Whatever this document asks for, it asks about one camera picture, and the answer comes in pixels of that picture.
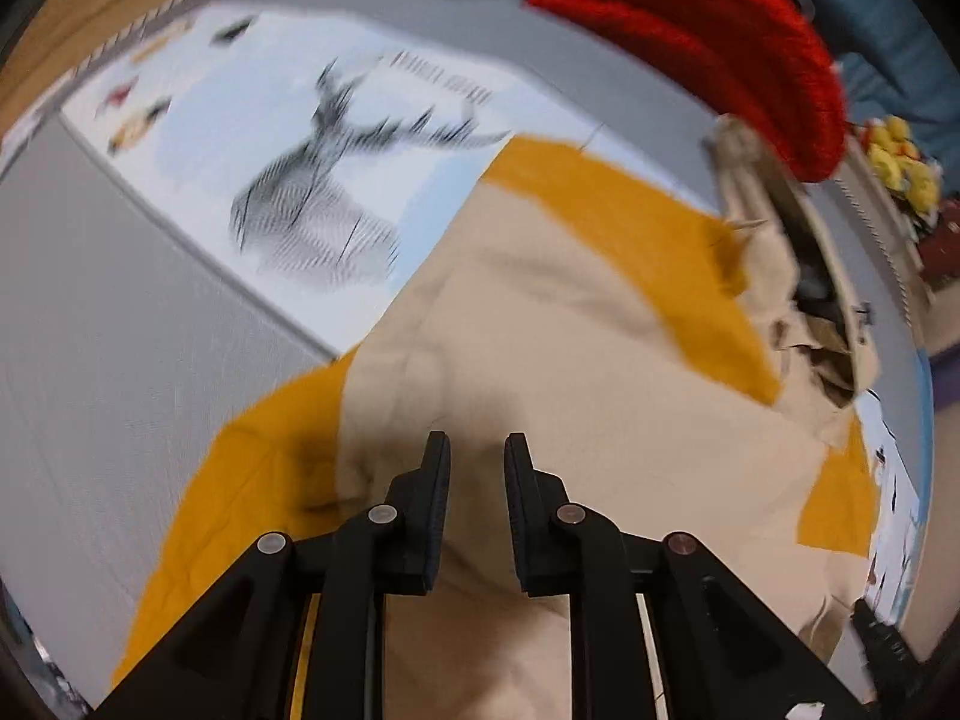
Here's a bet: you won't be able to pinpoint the beige and orange hoodie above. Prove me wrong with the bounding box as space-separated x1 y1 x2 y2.
119 117 878 718

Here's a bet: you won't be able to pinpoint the dark red bag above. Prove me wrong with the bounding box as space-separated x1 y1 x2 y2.
918 199 960 288

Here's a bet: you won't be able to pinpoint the grey printed bed sheet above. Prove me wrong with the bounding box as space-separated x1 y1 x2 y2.
2 0 928 712

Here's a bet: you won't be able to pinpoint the yellow plush toys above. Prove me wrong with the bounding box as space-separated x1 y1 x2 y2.
859 115 942 218

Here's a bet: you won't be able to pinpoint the blue curtain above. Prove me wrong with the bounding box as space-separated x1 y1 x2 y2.
812 0 958 192

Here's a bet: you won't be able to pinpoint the red folded blanket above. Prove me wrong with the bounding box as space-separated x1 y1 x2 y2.
527 0 846 182

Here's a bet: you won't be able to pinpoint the wooden headboard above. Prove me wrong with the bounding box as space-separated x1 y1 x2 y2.
0 0 287 129

